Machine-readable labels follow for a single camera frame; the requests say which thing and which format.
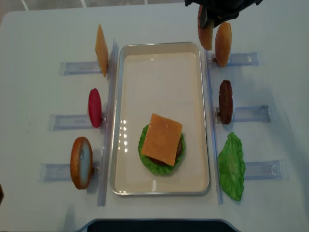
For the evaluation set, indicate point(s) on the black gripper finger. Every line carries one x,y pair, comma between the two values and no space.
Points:
206,17

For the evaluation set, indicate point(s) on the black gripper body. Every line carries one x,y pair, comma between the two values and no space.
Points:
224,10

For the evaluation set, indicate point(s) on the bun slice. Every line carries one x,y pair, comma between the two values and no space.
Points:
205,34
81,161
223,42

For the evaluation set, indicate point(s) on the upright brown meat patty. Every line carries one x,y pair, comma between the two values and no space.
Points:
225,102

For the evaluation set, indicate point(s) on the upright cheese slice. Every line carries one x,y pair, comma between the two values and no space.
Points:
102,50

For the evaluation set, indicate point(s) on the cheese slice on burger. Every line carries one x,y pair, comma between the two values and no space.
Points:
162,139

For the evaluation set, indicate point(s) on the meat patty on burger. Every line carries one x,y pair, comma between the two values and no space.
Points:
179,149

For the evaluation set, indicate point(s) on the upright red tomato slice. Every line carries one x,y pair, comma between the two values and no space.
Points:
95,108

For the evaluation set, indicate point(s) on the clear holder cheese stand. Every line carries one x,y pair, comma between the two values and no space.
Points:
74,68

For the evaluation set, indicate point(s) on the upright green lettuce leaf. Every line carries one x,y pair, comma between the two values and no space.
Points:
232,167

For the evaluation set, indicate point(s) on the lettuce leaf on burger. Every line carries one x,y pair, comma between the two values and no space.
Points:
152,167

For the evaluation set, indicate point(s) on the clear holder lettuce stand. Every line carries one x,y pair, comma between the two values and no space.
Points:
266,170

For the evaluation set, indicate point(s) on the clear holder tomato stand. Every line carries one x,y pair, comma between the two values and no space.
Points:
69,122

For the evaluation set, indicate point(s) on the clear holder right bun stand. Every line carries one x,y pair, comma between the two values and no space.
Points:
238,59

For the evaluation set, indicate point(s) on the clear holder bun stand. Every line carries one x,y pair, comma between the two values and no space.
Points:
238,59
50,172

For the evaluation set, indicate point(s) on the white rectangular tray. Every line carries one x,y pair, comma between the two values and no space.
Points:
165,79

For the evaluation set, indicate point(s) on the clear holder patty stand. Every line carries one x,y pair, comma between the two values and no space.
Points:
251,114

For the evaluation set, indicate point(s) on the clear holder left bun stand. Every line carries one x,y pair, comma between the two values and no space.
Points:
50,172

